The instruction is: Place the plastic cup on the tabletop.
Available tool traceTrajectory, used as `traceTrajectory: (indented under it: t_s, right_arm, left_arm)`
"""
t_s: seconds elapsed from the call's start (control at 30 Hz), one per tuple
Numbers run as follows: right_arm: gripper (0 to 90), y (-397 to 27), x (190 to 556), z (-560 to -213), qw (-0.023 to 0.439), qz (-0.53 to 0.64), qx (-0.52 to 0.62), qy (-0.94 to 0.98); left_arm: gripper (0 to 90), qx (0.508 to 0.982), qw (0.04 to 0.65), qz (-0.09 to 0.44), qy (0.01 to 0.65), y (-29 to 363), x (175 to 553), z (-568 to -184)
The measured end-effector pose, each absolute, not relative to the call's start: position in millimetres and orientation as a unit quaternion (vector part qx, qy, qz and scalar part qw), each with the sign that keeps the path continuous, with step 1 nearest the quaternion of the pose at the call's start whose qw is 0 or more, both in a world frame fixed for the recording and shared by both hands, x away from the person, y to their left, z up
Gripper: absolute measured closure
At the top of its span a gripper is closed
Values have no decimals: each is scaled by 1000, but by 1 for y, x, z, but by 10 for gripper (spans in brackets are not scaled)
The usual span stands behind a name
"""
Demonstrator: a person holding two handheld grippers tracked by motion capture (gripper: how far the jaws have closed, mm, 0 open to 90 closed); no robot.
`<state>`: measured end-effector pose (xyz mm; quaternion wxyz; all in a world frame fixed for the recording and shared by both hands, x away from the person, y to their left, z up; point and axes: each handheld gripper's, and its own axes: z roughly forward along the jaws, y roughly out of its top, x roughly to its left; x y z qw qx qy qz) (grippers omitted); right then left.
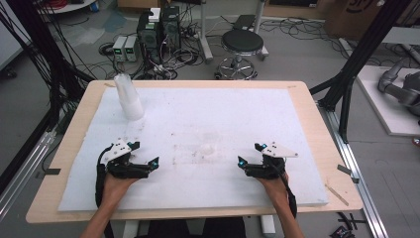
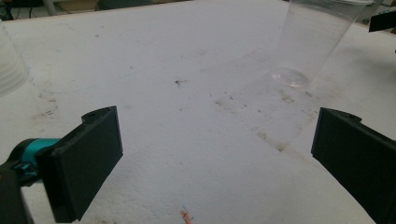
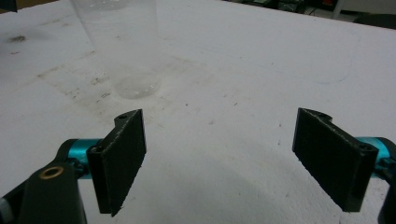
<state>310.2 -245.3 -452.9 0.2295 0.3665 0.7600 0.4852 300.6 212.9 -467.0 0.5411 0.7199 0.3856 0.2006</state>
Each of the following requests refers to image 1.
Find black metal frame with cables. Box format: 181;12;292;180
0;0;97;196

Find small white box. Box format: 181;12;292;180
148;7;161;24

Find stack of translucent cups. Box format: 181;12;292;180
113;72;146;121

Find aluminium rail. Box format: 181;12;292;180
318;102;389;238
0;130;57;220

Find white cabinet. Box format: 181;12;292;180
0;0;25;71

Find tangle of floor cables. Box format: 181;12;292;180
98;19;206;81

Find loose black floor cables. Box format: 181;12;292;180
261;16;352;61

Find white table leg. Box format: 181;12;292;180
261;214;277;238
122;219;141;238

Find clear plastic cup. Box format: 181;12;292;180
197;131;220;157

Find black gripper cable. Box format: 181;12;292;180
278;168;298;219
94;145;114;208

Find round white table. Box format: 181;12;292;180
38;0;97;15

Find white foam mat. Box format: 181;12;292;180
58;87;330;212

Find person's right hand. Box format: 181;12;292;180
257;173;291;208

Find white platform board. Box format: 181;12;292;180
356;64;420;137

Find person's left hand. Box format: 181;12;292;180
100;173;141;209

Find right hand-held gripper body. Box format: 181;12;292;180
245;142;299;180

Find black round stool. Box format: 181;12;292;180
216;29;269;81

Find black plastic parts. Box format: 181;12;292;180
330;212;368;238

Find white stand leg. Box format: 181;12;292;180
252;0;269;61
197;0;214;63

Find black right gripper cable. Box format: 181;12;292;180
278;168;298;219

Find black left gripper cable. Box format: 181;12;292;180
94;145;114;208

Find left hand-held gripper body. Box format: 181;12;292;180
100;138;152;180

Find black computer tower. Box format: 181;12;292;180
136;11;162;64
160;5;182;54

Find grey power supply unit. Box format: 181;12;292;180
112;35;128;62
124;35;140;63

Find person's dark trousers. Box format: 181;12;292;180
145;216;247;238

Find cardboard box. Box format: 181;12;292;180
325;0;385;41

